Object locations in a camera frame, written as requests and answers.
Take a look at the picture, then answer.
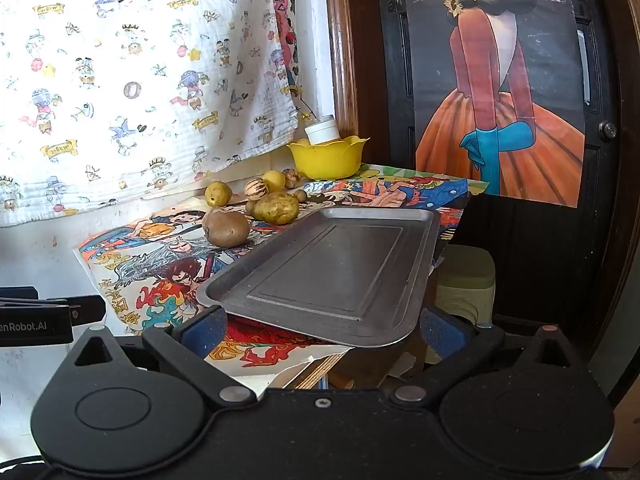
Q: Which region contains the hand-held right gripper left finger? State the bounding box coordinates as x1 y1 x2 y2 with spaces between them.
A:
64 305 258 408

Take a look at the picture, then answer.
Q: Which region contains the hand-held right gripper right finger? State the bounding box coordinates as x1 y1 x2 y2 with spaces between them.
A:
390 306 584 407

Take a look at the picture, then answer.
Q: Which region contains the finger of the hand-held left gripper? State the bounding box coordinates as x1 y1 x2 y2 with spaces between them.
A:
67 294 107 326

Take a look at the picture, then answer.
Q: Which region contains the brown kiwi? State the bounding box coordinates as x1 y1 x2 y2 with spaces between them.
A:
201 209 251 248

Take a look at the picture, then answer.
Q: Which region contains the grey metal tray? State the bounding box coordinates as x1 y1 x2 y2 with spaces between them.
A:
196 206 441 348

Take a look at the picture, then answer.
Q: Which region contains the yellow-brown mottled fruit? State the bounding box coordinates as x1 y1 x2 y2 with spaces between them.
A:
252 191 300 226

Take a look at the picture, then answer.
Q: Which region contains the red dragon drawing sheet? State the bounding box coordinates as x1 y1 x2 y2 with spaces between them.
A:
205 316 351 378

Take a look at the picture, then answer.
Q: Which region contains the pale green container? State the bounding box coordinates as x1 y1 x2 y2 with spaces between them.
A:
435 245 496 326

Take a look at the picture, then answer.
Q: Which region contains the cartoon girl drawing sheet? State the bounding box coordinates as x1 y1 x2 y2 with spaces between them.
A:
75 195 311 336

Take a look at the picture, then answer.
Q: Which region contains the dark door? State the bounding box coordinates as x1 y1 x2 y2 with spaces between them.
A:
375 0 626 356

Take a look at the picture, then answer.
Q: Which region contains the yellow pear-shaped fruit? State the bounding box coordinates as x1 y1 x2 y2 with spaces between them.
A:
205 181 234 208

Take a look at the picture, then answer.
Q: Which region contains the anime pirate drawing sheet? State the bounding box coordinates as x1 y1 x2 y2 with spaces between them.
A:
295 175 471 213

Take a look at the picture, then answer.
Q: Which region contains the striped pepino melon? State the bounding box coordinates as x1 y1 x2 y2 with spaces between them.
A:
243 177 271 201

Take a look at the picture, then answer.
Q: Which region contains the yellow scalloped plastic bowl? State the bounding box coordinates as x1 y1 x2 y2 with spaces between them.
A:
286 135 371 181

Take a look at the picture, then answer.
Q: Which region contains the white plastic jar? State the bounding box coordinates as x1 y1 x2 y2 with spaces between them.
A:
304 115 342 146

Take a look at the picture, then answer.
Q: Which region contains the yellow flower twig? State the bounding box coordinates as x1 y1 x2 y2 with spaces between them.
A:
287 82 321 123

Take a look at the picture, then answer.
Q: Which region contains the white cartoon printed cloth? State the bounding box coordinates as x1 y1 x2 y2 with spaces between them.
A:
0 0 301 228

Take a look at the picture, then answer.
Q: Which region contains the pink printed cloth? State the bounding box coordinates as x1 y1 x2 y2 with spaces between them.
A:
271 0 303 98

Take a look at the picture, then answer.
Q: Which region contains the wall poster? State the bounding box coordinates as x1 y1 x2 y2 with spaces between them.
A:
400 0 587 208

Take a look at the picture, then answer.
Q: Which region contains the wooden door frame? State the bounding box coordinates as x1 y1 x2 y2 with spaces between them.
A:
324 0 391 166

